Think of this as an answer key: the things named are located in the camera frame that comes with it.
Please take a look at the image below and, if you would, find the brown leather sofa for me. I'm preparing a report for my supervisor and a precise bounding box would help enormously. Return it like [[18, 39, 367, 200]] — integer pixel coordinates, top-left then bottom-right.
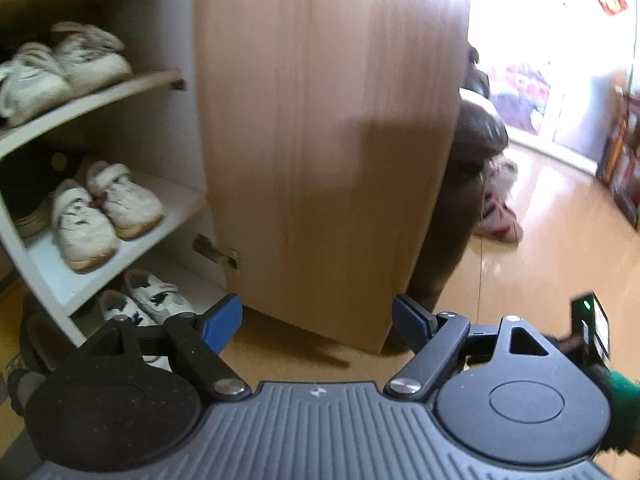
[[390, 45, 511, 354]]

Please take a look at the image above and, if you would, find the white black-stripe shoe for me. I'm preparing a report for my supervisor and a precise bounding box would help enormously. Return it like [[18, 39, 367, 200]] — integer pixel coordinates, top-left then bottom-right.
[[98, 289, 173, 372], [124, 269, 197, 327]]

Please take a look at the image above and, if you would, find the white plastic bag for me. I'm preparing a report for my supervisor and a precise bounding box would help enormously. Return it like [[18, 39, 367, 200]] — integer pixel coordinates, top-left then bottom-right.
[[487, 156, 520, 191]]

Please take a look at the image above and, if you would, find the red patterned cloth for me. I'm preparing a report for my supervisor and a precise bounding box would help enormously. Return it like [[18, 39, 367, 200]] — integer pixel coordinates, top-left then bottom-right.
[[487, 62, 552, 134]]

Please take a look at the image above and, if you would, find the red and white slipper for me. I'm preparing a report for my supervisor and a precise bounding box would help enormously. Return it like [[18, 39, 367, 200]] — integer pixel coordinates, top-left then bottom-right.
[[472, 180, 525, 245]]

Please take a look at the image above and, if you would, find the wooden shoe cabinet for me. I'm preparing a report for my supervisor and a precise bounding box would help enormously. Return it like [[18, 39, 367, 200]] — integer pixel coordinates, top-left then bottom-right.
[[0, 0, 241, 348]]

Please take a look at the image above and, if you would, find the black canvas shoe white sole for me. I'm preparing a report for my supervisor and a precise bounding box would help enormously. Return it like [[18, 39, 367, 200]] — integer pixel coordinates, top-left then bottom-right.
[[0, 159, 54, 239], [35, 148, 94, 196]]

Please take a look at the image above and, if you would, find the dark slipper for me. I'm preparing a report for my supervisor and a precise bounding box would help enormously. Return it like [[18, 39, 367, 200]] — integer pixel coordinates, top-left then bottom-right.
[[6, 367, 49, 417]]

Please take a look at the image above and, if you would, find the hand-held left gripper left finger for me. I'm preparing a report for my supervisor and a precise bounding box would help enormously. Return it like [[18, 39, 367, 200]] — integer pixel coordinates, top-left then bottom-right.
[[82, 294, 252, 402]]

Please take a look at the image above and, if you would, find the wooden cabinet door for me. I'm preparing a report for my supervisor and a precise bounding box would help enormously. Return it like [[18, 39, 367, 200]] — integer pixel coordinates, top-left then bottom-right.
[[192, 0, 472, 356]]

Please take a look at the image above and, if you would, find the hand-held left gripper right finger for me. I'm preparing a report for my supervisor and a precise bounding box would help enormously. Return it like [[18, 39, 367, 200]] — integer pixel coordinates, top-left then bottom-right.
[[384, 294, 557, 403]]

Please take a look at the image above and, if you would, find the wooden display shelf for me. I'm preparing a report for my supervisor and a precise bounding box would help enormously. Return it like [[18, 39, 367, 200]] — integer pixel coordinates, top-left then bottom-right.
[[595, 85, 640, 232]]

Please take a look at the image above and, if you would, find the white mesh velcro sneaker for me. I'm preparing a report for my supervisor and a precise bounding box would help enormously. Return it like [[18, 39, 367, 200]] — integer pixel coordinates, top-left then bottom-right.
[[51, 178, 122, 274], [85, 160, 166, 241]]

